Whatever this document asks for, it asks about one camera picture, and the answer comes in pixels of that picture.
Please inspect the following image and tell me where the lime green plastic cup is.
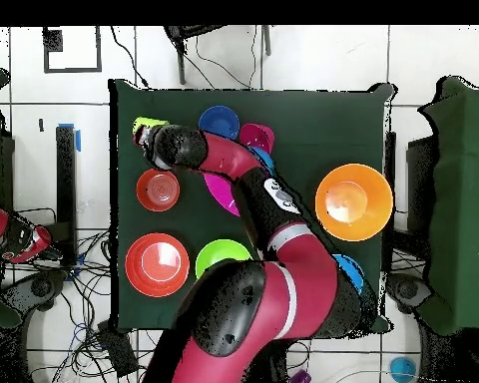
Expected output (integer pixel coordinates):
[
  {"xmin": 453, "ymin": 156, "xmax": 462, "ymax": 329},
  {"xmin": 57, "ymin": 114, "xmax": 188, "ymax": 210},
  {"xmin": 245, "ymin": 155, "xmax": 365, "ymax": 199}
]
[{"xmin": 132, "ymin": 116, "xmax": 172, "ymax": 138}]

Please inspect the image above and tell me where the small dark blue bowl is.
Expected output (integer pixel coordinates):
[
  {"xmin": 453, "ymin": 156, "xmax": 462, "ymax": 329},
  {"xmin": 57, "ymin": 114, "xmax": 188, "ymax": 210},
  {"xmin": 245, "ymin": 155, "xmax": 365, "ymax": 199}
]
[{"xmin": 198, "ymin": 105, "xmax": 241, "ymax": 142}]

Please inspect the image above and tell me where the large pink plastic bowl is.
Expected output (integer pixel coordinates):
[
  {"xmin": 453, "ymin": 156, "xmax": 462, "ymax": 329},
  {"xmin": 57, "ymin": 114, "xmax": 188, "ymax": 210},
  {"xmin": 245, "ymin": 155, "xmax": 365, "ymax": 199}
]
[{"xmin": 202, "ymin": 172, "xmax": 241, "ymax": 218}]

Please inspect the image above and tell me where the small crimson red bowl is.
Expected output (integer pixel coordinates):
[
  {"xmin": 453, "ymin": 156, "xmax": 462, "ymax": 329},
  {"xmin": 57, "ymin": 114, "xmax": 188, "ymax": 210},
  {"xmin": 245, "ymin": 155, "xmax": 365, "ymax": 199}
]
[{"xmin": 239, "ymin": 122, "xmax": 276, "ymax": 156}]

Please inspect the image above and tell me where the light blue plastic bowl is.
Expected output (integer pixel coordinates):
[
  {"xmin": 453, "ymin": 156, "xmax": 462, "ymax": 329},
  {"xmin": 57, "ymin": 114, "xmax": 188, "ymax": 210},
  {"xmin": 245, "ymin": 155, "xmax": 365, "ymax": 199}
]
[
  {"xmin": 247, "ymin": 146, "xmax": 276, "ymax": 176},
  {"xmin": 331, "ymin": 253, "xmax": 365, "ymax": 295}
]

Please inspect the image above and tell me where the small red-orange plastic bowl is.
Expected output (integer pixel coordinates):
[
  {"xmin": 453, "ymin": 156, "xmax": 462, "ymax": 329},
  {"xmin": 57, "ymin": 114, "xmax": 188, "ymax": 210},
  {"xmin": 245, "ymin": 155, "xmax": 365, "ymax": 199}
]
[{"xmin": 135, "ymin": 167, "xmax": 182, "ymax": 213}]

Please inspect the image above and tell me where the long black bar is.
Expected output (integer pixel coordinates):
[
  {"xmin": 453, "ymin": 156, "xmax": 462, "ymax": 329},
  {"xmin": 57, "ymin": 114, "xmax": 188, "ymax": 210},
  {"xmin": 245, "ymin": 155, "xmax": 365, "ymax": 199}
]
[{"xmin": 55, "ymin": 125, "xmax": 78, "ymax": 266}]

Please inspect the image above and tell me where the wide red-orange plastic bowl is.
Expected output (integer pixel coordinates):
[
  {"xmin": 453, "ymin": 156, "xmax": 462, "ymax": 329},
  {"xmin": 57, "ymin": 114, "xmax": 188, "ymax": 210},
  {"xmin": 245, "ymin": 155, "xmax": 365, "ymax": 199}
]
[{"xmin": 124, "ymin": 231, "xmax": 192, "ymax": 299}]

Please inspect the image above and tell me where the lime green plastic bowl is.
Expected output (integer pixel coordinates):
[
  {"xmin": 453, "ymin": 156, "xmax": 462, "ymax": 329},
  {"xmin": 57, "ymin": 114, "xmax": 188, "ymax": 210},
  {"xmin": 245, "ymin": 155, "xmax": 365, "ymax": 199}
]
[{"xmin": 195, "ymin": 238, "xmax": 253, "ymax": 280}]

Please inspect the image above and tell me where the black round floor stand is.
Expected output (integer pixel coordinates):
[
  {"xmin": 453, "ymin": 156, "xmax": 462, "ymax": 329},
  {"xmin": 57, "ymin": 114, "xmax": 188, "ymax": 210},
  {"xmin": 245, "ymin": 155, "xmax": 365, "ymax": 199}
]
[{"xmin": 0, "ymin": 269, "xmax": 70, "ymax": 320}]

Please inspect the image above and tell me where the black power brick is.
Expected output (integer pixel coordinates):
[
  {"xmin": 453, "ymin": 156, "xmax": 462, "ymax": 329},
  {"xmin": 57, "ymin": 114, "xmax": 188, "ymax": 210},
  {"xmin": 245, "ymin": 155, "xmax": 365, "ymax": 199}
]
[{"xmin": 96, "ymin": 320, "xmax": 140, "ymax": 378}]

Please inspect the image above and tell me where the large orange plastic bowl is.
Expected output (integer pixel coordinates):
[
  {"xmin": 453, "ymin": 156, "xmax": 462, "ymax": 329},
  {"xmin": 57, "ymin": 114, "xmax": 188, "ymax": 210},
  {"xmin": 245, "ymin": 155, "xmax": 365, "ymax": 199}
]
[{"xmin": 314, "ymin": 163, "xmax": 395, "ymax": 243}]

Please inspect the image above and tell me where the dark grey floor equipment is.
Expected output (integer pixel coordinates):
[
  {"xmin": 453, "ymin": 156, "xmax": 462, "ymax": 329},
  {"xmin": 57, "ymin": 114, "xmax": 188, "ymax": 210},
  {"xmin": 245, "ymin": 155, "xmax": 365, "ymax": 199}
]
[{"xmin": 386, "ymin": 272, "xmax": 432, "ymax": 316}]

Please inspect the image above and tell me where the light blue round floor object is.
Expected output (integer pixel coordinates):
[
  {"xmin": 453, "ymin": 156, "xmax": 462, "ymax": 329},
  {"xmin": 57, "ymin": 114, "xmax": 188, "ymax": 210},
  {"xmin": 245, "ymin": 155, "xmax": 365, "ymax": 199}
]
[{"xmin": 389, "ymin": 355, "xmax": 419, "ymax": 383}]

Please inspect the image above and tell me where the black floor cable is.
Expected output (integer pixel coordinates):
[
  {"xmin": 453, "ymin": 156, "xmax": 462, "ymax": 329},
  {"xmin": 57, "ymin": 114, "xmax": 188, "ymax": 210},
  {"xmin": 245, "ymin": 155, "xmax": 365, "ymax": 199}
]
[{"xmin": 110, "ymin": 26, "xmax": 151, "ymax": 89}]

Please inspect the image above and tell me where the black camera tripod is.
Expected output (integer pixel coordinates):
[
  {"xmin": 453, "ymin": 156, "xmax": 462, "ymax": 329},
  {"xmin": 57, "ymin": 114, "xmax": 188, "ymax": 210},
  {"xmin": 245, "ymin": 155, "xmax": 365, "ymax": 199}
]
[{"xmin": 163, "ymin": 25, "xmax": 272, "ymax": 86}]

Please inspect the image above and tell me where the black square floor frame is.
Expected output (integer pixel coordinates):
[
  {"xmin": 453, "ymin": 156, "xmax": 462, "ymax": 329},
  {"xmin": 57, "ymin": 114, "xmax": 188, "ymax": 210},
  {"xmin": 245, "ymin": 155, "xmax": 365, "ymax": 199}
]
[{"xmin": 42, "ymin": 26, "xmax": 104, "ymax": 74}]

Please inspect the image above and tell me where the tangle of floor cables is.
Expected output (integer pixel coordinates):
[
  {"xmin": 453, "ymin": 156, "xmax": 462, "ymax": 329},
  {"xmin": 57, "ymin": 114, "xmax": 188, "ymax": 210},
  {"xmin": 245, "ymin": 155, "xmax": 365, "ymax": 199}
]
[{"xmin": 25, "ymin": 206, "xmax": 173, "ymax": 383}]

